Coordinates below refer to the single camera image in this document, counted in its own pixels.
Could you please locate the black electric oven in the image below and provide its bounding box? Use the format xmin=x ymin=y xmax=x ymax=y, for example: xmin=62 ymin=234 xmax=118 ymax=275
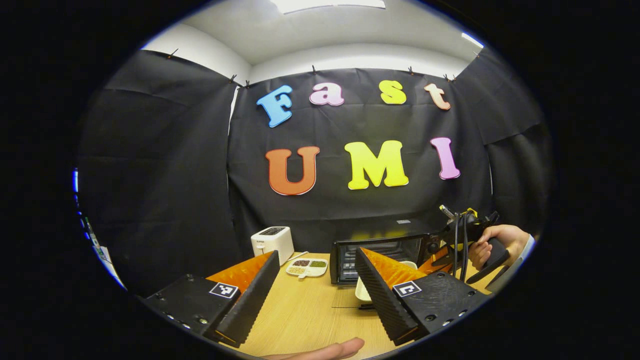
xmin=330 ymin=231 xmax=443 ymax=286

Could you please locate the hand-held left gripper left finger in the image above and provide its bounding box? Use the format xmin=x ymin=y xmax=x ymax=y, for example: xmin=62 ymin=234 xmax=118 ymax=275
xmin=141 ymin=250 xmax=281 ymax=349

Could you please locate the white divided dish of seeds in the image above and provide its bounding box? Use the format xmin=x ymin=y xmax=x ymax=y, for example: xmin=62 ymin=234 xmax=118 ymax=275
xmin=286 ymin=258 xmax=329 ymax=279

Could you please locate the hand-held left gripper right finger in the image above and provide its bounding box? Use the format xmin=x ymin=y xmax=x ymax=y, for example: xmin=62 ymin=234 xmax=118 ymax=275
xmin=354 ymin=246 xmax=489 ymax=347

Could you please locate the cream rectangular plate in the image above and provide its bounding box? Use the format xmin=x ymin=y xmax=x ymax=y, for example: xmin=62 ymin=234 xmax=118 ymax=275
xmin=355 ymin=260 xmax=418 ymax=302

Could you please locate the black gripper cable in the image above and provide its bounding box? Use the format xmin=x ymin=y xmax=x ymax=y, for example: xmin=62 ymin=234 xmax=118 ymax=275
xmin=451 ymin=212 xmax=471 ymax=283

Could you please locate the white toaster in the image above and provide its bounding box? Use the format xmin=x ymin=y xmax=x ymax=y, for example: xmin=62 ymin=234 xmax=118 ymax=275
xmin=251 ymin=226 xmax=295 ymax=266

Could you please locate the black backdrop cloth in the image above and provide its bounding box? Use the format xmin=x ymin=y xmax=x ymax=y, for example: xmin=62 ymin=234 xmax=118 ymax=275
xmin=75 ymin=47 xmax=553 ymax=298

